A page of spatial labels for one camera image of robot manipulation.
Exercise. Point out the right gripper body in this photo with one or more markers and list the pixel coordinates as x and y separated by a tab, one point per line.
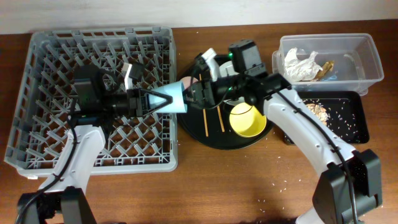
224	88

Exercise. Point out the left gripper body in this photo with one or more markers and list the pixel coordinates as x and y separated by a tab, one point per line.
134	104

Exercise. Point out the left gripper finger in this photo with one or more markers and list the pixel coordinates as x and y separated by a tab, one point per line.
145	92
155	103

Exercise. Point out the blue plastic cup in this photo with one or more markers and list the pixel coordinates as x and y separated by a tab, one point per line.
175	90

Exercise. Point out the pink plastic cup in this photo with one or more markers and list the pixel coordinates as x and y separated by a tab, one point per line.
187	81

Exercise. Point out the grey round plate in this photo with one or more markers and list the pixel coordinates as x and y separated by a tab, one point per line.
226	70

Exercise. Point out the yellow plastic bowl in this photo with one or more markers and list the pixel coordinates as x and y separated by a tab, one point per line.
246	121

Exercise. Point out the white paper napkin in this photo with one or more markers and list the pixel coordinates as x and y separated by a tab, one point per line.
296	70

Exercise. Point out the food scraps with rice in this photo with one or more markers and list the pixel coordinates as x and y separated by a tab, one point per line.
336	114

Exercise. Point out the brown snack wrapper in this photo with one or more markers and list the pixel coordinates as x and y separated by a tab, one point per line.
327	67

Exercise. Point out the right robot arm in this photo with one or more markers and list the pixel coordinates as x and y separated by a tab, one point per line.
350	181

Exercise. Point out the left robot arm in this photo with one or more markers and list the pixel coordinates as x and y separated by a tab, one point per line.
90	120

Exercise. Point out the clear plastic waste bin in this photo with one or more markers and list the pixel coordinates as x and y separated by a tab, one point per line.
357	64

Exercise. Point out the right wooden chopstick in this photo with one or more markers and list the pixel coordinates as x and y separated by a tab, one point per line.
218	110

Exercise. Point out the wooden chopstick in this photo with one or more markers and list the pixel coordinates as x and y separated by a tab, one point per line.
204	117
218	110

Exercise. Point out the left wooden chopstick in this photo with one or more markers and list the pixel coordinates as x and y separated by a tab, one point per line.
204	117

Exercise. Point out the round black serving tray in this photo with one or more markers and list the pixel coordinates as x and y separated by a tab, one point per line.
192	122

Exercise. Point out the black rectangular tray bin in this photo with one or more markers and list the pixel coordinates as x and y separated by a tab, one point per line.
356	105

